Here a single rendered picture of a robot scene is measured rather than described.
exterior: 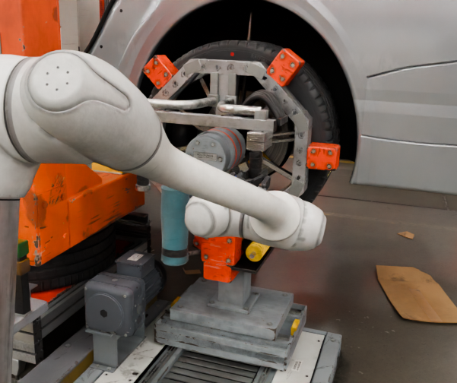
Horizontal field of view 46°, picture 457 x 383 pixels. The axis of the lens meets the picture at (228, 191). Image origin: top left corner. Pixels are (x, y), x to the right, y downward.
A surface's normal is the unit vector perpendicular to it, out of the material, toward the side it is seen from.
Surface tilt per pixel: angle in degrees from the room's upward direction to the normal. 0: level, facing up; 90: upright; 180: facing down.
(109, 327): 90
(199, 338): 90
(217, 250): 90
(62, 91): 58
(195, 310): 0
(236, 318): 0
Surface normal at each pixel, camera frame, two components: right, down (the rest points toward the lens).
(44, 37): 0.95, 0.12
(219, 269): -0.32, 0.25
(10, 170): 0.76, 0.38
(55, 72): -0.07, -0.22
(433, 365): 0.04, -0.96
